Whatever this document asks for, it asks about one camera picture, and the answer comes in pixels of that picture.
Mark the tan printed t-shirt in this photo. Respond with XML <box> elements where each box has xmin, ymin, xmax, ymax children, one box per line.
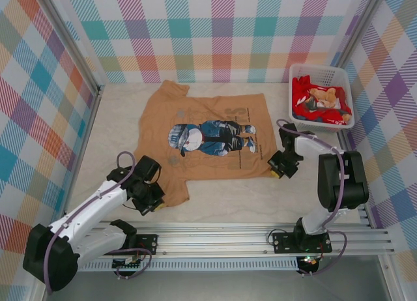
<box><xmin>136</xmin><ymin>79</ymin><xmax>278</xmax><ymax>207</ymax></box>

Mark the small electronics board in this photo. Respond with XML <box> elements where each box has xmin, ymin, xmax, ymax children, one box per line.
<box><xmin>298</xmin><ymin>255</ymin><xmax>320</xmax><ymax>272</ymax></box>
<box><xmin>112</xmin><ymin>257</ymin><xmax>144</xmax><ymax>270</ymax></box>

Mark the red printed t-shirt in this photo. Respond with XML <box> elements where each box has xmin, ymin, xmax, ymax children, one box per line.
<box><xmin>291</xmin><ymin>75</ymin><xmax>353</xmax><ymax>125</ymax></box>

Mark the white plastic basket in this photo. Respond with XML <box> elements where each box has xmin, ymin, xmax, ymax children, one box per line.
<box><xmin>288</xmin><ymin>63</ymin><xmax>355</xmax><ymax>130</ymax></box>

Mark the grey metal panel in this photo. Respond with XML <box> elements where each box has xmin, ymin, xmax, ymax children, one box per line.
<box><xmin>42</xmin><ymin>270</ymin><xmax>392</xmax><ymax>301</ymax></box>

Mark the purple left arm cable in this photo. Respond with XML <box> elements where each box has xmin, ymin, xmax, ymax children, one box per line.
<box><xmin>44</xmin><ymin>152</ymin><xmax>152</xmax><ymax>295</ymax></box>

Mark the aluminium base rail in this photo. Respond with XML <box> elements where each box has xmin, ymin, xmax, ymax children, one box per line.
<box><xmin>35</xmin><ymin>216</ymin><xmax>395</xmax><ymax>259</ymax></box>

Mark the slotted grey cable duct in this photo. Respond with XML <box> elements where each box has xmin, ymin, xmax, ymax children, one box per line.
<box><xmin>78</xmin><ymin>260</ymin><xmax>299</xmax><ymax>272</ymax></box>

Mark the aluminium frame post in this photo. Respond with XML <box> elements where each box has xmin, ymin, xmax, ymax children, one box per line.
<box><xmin>35</xmin><ymin>0</ymin><xmax>106</xmax><ymax>96</ymax></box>
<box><xmin>331</xmin><ymin>0</ymin><xmax>388</xmax><ymax>70</ymax></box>

